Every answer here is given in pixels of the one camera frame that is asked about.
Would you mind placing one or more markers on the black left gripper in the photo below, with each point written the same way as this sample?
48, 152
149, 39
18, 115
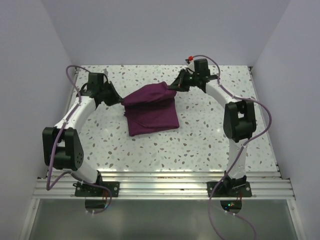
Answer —
116, 98

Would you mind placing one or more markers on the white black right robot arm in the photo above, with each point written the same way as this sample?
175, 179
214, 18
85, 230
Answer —
239, 119

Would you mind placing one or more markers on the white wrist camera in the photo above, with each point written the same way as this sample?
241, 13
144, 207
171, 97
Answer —
105, 72
190, 64

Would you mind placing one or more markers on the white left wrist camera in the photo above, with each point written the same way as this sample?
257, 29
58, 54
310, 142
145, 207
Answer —
105, 72

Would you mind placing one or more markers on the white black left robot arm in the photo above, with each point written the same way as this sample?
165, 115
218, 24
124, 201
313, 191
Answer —
62, 147

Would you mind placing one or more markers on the aluminium frame rail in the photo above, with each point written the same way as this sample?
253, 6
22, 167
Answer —
168, 185

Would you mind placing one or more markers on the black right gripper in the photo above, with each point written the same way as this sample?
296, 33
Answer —
179, 84

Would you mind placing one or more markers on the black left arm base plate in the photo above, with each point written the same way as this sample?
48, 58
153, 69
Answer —
107, 188

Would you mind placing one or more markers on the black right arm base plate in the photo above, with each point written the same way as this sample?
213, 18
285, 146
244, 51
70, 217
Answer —
243, 191

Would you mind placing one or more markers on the purple cloth mat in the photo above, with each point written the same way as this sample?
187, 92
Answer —
151, 109

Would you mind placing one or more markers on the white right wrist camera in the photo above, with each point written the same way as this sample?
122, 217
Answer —
190, 64

